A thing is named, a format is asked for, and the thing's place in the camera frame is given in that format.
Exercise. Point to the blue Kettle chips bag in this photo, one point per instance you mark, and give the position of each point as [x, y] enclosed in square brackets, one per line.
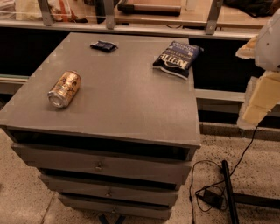
[178, 58]

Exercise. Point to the dark blue rxbar wrapper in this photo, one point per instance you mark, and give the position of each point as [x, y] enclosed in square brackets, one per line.
[104, 46]

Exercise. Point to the black metal floor bar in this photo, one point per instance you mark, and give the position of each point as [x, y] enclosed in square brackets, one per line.
[230, 194]

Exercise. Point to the orange soda can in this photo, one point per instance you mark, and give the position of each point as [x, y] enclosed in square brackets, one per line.
[65, 89]

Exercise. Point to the drawer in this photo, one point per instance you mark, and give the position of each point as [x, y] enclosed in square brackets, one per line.
[103, 163]
[114, 207]
[109, 190]

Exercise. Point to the bottom drawer front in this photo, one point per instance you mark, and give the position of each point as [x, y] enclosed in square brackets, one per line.
[114, 207]

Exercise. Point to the middle drawer front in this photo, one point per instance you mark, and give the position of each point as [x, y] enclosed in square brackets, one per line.
[109, 190]

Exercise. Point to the grey drawer cabinet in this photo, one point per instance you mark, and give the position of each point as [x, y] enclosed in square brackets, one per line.
[124, 106]

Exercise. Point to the wooden background table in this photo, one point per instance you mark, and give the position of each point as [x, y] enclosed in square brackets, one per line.
[228, 17]

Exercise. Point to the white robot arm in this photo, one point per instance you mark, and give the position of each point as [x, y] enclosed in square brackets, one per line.
[267, 49]

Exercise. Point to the black power adapter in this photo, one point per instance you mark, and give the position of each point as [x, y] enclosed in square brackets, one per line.
[212, 199]

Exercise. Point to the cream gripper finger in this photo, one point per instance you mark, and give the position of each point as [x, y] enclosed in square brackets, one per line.
[247, 51]
[261, 96]

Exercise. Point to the grey metal railing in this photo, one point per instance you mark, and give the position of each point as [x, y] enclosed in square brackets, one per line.
[77, 16]

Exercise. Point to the top drawer front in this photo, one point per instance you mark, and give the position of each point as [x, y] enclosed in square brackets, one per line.
[103, 163]

